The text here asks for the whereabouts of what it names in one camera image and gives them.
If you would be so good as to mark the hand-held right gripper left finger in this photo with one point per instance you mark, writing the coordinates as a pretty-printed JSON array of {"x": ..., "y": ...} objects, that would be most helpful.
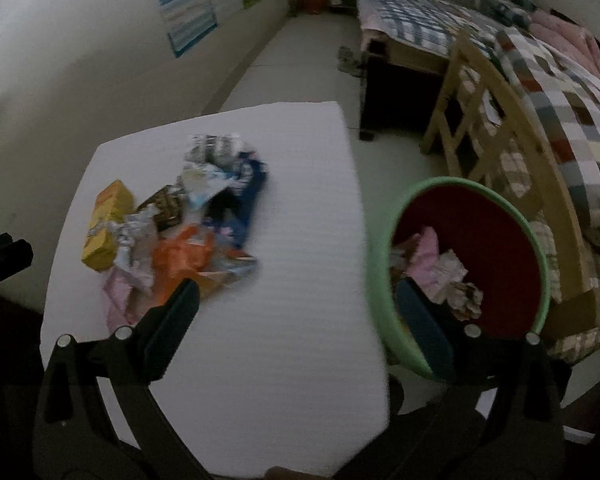
[{"x": 175, "y": 325}]

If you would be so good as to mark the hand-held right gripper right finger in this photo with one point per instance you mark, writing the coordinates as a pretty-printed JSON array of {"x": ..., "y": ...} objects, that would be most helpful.
[{"x": 430, "y": 332}]

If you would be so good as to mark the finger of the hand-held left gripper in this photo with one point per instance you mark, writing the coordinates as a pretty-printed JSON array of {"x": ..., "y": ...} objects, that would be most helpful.
[{"x": 10, "y": 257}]

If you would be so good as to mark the small printed ball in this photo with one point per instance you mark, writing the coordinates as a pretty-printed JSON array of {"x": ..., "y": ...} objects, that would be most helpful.
[{"x": 465, "y": 302}]

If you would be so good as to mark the pink plastic wrapper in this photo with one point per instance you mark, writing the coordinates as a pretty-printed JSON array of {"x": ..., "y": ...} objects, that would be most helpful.
[{"x": 122, "y": 295}]

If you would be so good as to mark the orange plastic wrapper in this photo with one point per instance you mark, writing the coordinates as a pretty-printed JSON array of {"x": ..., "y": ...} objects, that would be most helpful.
[{"x": 180, "y": 255}]

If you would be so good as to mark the yellow cardboard box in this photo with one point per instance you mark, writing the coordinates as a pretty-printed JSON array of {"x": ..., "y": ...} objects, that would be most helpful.
[{"x": 105, "y": 225}]

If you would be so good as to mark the silver wrapper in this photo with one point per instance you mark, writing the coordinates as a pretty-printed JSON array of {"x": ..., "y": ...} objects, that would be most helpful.
[{"x": 130, "y": 234}]

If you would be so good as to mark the brown wrapper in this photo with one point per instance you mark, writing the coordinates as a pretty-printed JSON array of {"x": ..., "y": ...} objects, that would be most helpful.
[{"x": 165, "y": 207}]

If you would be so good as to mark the green basin with red inside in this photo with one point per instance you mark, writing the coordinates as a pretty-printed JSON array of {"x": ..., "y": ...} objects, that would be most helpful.
[{"x": 480, "y": 220}]

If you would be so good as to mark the blue and white wrapper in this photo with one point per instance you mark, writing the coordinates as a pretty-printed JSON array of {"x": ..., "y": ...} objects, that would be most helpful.
[{"x": 200, "y": 182}]

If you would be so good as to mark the dark blue wrapper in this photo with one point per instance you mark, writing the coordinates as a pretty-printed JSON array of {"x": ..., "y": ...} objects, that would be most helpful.
[{"x": 245, "y": 195}]

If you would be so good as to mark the grey printed paper wrapper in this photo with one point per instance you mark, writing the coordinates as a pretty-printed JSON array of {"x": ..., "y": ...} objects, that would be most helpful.
[{"x": 215, "y": 146}]

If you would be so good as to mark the dark wooden bed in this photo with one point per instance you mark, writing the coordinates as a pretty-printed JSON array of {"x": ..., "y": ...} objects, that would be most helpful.
[{"x": 395, "y": 95}]

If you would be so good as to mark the pink under sheet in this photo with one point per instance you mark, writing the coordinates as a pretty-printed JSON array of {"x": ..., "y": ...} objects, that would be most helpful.
[{"x": 375, "y": 40}]

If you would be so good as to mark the blue plaid bedsheet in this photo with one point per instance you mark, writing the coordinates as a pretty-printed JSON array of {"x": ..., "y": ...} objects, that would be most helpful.
[{"x": 410, "y": 15}]

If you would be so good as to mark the pink floral quilt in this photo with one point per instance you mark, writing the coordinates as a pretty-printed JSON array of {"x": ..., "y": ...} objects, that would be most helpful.
[{"x": 570, "y": 35}]

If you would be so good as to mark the blue plaid pillow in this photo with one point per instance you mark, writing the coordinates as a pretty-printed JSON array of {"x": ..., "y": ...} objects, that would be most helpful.
[{"x": 502, "y": 10}]

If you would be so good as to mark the wooden bed rail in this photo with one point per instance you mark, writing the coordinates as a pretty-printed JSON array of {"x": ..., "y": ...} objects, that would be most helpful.
[{"x": 485, "y": 110}]

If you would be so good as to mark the blue chart wall poster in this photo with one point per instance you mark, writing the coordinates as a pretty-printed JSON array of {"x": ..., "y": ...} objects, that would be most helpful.
[{"x": 187, "y": 15}]

